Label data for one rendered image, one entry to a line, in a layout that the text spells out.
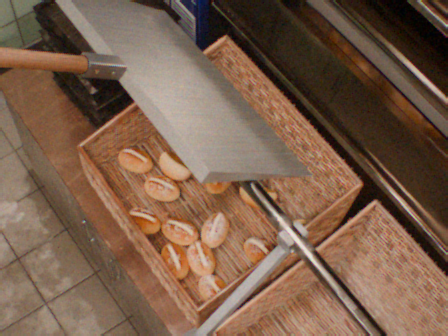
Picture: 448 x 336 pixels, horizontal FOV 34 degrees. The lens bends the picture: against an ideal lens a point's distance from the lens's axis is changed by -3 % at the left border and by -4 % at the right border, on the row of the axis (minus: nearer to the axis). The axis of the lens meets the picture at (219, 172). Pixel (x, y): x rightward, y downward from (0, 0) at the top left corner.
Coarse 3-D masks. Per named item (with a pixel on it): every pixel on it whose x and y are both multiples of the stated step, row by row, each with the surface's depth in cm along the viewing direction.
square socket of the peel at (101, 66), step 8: (88, 56) 128; (96, 56) 129; (104, 56) 131; (112, 56) 133; (88, 64) 127; (96, 64) 128; (104, 64) 129; (112, 64) 131; (120, 64) 132; (88, 72) 128; (96, 72) 129; (104, 72) 130; (112, 72) 132; (120, 72) 133
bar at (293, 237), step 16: (256, 192) 135; (272, 208) 134; (288, 224) 132; (288, 240) 131; (304, 240) 131; (272, 256) 135; (304, 256) 130; (320, 256) 129; (256, 272) 137; (320, 272) 128; (240, 288) 139; (336, 288) 126; (224, 304) 140; (240, 304) 141; (352, 304) 125; (208, 320) 142; (224, 320) 143; (368, 320) 123
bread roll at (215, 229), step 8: (216, 216) 193; (224, 216) 194; (208, 224) 192; (216, 224) 191; (224, 224) 192; (208, 232) 191; (216, 232) 190; (224, 232) 192; (208, 240) 191; (216, 240) 191
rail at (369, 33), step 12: (324, 0) 126; (336, 0) 124; (336, 12) 124; (348, 12) 122; (360, 24) 121; (372, 36) 120; (384, 48) 119; (396, 60) 117; (408, 72) 116; (420, 72) 116; (420, 84) 115; (432, 84) 115; (432, 96) 114; (444, 96) 114; (444, 108) 113
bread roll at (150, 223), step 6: (132, 210) 193; (138, 210) 193; (144, 210) 193; (132, 216) 193; (138, 216) 192; (144, 216) 192; (150, 216) 193; (156, 216) 194; (138, 222) 192; (144, 222) 192; (150, 222) 192; (156, 222) 193; (144, 228) 192; (150, 228) 193; (156, 228) 193; (144, 234) 194; (150, 234) 194
